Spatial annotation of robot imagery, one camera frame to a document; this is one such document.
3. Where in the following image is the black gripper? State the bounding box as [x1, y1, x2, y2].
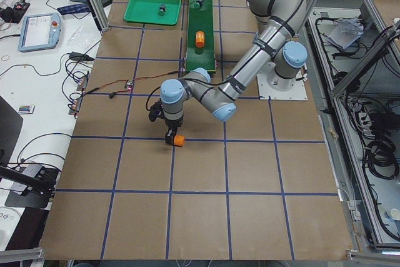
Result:
[148, 99, 183, 144]

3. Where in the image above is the plain orange cylinder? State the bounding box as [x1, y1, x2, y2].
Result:
[173, 134, 186, 147]

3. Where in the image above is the green push button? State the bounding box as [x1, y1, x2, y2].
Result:
[192, 0, 204, 9]
[158, 4, 166, 16]

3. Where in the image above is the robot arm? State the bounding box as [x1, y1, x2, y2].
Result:
[149, 0, 307, 146]

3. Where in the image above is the green conveyor belt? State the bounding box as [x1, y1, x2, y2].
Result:
[185, 0, 216, 73]

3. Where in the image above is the orange cylinder with text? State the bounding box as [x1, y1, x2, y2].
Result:
[195, 31, 205, 48]

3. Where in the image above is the small motor controller board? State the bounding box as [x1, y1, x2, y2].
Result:
[124, 81, 134, 90]

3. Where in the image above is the green plastic tray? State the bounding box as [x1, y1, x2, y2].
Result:
[123, 0, 181, 26]

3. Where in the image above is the blue plaid pouch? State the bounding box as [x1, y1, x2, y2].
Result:
[57, 3, 91, 16]

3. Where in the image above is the black power adapter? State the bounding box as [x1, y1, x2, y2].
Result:
[69, 51, 95, 62]

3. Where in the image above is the teach pendant near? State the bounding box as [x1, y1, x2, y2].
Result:
[18, 13, 61, 53]

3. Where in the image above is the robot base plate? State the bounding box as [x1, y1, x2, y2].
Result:
[256, 63, 308, 101]

